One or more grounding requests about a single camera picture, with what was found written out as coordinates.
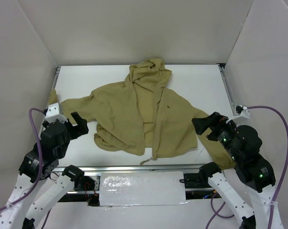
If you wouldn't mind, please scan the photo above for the tan hooded zip jacket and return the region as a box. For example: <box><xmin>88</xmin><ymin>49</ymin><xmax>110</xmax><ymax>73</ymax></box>
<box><xmin>61</xmin><ymin>58</ymin><xmax>235</xmax><ymax>169</ymax></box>

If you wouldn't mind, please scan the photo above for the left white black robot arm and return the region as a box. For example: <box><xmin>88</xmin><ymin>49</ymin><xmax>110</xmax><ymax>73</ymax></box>
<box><xmin>0</xmin><ymin>112</ymin><xmax>89</xmax><ymax>229</ymax></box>

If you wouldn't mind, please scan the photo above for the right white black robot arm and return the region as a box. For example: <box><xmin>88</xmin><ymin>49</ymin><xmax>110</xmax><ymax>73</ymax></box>
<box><xmin>192</xmin><ymin>112</ymin><xmax>288</xmax><ymax>229</ymax></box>

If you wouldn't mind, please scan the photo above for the white foil covered panel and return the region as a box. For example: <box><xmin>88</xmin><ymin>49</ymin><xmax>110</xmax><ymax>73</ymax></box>
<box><xmin>99</xmin><ymin>171</ymin><xmax>188</xmax><ymax>207</ymax></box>

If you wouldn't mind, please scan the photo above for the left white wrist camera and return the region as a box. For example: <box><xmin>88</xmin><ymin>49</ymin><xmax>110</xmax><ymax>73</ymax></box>
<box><xmin>45</xmin><ymin>103</ymin><xmax>68</xmax><ymax>123</ymax></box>

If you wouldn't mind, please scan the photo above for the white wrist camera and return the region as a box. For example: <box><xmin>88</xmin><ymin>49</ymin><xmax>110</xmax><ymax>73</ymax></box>
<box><xmin>45</xmin><ymin>103</ymin><xmax>68</xmax><ymax>123</ymax></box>
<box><xmin>229</xmin><ymin>105</ymin><xmax>250</xmax><ymax>123</ymax></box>

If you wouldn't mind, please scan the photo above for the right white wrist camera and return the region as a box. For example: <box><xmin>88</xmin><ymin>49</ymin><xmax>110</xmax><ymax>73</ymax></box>
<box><xmin>229</xmin><ymin>105</ymin><xmax>250</xmax><ymax>123</ymax></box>

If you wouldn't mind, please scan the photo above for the right aluminium side rail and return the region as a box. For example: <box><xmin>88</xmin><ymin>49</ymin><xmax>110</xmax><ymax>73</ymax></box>
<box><xmin>217</xmin><ymin>63</ymin><xmax>237</xmax><ymax>115</ymax></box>

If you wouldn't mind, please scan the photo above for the aluminium side rail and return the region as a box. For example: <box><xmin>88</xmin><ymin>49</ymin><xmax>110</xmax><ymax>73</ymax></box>
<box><xmin>51</xmin><ymin>66</ymin><xmax>61</xmax><ymax>90</ymax></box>
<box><xmin>217</xmin><ymin>63</ymin><xmax>237</xmax><ymax>115</ymax></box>

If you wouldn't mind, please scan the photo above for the front aluminium rail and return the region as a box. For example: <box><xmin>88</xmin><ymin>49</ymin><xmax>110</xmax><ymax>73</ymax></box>
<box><xmin>52</xmin><ymin>166</ymin><xmax>208</xmax><ymax>173</ymax></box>

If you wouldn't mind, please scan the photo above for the left aluminium side rail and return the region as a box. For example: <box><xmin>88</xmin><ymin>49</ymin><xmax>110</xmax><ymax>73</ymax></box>
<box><xmin>51</xmin><ymin>66</ymin><xmax>61</xmax><ymax>90</ymax></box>

